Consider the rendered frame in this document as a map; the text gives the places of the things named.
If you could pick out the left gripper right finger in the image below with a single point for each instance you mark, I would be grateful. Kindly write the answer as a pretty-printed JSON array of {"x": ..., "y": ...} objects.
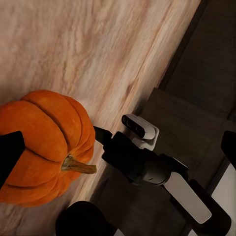
[{"x": 228, "y": 145}]

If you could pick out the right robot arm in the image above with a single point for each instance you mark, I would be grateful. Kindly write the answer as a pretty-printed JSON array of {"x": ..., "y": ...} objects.
[{"x": 137, "y": 161}]

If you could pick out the cabinet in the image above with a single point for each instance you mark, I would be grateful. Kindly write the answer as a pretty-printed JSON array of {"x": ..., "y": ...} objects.
[{"x": 192, "y": 108}]

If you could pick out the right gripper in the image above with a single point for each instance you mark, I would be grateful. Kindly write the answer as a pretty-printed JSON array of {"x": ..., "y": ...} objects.
[{"x": 135, "y": 164}]

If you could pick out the pumpkin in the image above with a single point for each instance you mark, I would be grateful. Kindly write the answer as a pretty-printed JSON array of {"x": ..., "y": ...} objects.
[{"x": 59, "y": 141}]

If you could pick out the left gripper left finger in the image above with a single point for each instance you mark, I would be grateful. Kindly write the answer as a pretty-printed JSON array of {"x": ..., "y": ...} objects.
[{"x": 12, "y": 146}]

